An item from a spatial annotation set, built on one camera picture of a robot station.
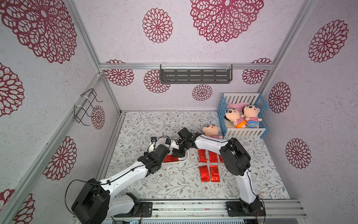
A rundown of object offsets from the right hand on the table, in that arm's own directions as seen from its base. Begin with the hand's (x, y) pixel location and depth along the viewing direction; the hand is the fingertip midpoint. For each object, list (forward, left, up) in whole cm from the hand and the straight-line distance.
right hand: (176, 151), depth 95 cm
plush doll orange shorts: (+25, -41, +10) cm, 49 cm away
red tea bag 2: (-3, -17, 0) cm, 17 cm away
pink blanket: (+36, -47, +8) cm, 60 cm away
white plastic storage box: (-3, +2, +12) cm, 13 cm away
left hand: (-5, +15, +8) cm, 18 cm away
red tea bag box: (-14, -24, -1) cm, 28 cm away
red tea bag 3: (-14, -18, -2) cm, 23 cm away
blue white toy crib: (+14, -36, +6) cm, 39 cm away
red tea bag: (-6, +4, +1) cm, 7 cm away
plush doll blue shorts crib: (+26, -53, +12) cm, 60 cm away
